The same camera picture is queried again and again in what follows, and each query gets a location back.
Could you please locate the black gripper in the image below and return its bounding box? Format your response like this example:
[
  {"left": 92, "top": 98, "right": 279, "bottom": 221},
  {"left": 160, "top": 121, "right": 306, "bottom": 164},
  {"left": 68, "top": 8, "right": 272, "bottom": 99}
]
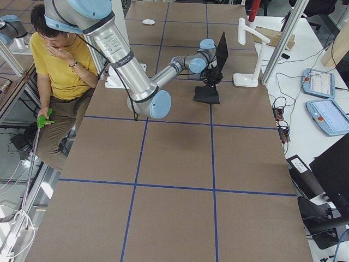
[{"left": 201, "top": 66, "right": 223, "bottom": 88}]

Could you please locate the black mouse pad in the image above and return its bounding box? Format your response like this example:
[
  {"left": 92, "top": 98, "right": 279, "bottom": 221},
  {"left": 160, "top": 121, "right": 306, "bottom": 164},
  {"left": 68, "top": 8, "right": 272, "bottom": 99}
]
[{"left": 193, "top": 85, "right": 220, "bottom": 104}]

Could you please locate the grey laptop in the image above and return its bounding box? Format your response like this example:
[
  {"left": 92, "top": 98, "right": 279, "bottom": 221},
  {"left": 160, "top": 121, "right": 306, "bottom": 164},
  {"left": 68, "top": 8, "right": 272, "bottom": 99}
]
[{"left": 188, "top": 31, "right": 230, "bottom": 80}]

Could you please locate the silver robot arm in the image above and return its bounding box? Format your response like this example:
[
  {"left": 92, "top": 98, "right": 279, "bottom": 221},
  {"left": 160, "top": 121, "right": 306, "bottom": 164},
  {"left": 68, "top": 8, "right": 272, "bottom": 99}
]
[{"left": 44, "top": 1, "right": 228, "bottom": 119}]

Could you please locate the white desk lamp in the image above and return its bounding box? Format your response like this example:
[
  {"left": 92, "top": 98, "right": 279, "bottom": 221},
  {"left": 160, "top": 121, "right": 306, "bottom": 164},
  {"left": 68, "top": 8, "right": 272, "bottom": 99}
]
[{"left": 232, "top": 17, "right": 270, "bottom": 88}]

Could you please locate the white computer mouse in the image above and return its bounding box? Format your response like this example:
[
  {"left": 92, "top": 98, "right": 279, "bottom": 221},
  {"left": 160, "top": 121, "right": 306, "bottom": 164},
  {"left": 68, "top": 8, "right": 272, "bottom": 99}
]
[{"left": 142, "top": 19, "right": 155, "bottom": 25}]

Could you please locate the cardboard box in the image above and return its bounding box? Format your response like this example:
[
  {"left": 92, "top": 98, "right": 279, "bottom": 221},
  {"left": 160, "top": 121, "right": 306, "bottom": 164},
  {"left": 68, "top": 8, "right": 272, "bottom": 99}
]
[{"left": 255, "top": 26, "right": 295, "bottom": 50}]

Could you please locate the red cylinder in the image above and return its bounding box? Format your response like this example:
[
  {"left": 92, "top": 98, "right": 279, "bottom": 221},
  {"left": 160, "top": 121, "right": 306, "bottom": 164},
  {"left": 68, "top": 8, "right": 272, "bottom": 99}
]
[{"left": 248, "top": 0, "right": 261, "bottom": 22}]

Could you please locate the far teach pendant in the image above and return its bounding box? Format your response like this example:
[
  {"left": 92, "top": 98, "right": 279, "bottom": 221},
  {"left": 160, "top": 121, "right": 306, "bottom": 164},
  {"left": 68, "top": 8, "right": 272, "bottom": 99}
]
[{"left": 302, "top": 68, "right": 335, "bottom": 98}]

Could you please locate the teach pendant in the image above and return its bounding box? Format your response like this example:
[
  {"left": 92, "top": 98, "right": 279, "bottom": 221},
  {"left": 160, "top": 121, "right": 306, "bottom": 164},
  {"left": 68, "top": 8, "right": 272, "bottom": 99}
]
[
  {"left": 302, "top": 68, "right": 335, "bottom": 98},
  {"left": 305, "top": 98, "right": 348, "bottom": 136}
]

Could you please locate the near teach pendant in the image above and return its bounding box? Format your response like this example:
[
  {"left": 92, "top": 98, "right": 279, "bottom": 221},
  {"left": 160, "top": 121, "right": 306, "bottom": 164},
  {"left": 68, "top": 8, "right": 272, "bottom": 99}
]
[{"left": 305, "top": 98, "right": 348, "bottom": 136}]

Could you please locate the person in yellow shirt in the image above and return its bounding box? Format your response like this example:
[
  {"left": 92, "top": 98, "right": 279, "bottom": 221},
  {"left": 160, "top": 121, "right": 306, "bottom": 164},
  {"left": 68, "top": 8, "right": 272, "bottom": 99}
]
[{"left": 29, "top": 4, "right": 98, "bottom": 171}]

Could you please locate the black monitor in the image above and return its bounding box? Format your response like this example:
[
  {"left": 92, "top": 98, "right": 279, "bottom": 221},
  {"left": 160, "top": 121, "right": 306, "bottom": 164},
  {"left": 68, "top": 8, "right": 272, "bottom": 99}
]
[{"left": 310, "top": 134, "right": 348, "bottom": 214}]

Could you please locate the green tool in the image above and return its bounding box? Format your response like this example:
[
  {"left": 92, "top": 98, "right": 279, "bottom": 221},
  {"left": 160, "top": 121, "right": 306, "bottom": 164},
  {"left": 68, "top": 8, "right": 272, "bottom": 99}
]
[{"left": 37, "top": 115, "right": 55, "bottom": 128}]

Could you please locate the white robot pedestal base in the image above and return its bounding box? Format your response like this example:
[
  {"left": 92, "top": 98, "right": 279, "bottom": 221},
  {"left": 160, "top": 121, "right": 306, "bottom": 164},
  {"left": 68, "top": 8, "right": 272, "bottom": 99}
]
[{"left": 105, "top": 63, "right": 147, "bottom": 90}]

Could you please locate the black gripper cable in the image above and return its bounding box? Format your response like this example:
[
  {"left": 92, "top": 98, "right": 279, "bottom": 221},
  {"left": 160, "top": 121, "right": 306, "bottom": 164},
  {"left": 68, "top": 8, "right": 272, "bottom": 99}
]
[{"left": 79, "top": 35, "right": 140, "bottom": 122}]

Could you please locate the aluminium frame post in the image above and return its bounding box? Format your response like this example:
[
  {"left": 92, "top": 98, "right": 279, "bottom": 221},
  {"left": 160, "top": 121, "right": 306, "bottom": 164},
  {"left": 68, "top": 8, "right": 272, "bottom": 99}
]
[{"left": 261, "top": 0, "right": 309, "bottom": 86}]

